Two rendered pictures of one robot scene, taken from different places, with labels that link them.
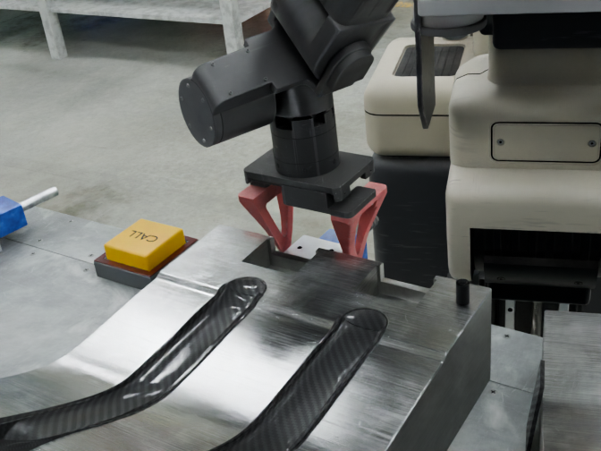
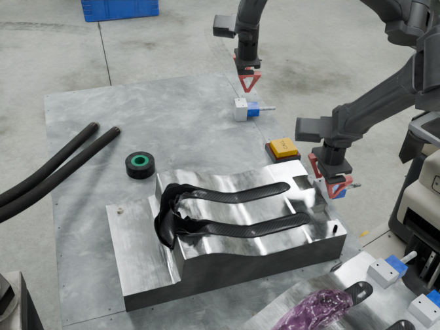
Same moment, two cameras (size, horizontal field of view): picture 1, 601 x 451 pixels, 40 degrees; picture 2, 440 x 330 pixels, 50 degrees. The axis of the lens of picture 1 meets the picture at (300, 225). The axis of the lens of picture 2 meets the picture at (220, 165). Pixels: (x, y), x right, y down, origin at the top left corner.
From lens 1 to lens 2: 0.57 m
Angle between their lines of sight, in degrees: 31
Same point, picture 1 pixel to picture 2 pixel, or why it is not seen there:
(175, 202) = not seen: hidden behind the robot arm
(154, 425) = (228, 209)
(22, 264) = (248, 129)
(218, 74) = (304, 124)
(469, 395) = (323, 257)
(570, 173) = not seen: outside the picture
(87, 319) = (250, 162)
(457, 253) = (400, 212)
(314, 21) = (336, 125)
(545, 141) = not seen: outside the picture
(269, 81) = (318, 133)
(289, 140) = (325, 150)
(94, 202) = (338, 83)
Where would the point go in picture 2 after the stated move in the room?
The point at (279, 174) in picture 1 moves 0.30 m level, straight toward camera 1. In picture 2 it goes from (319, 157) to (253, 231)
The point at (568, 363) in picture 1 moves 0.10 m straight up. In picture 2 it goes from (350, 268) to (361, 238)
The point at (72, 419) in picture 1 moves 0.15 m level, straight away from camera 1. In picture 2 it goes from (211, 195) to (228, 156)
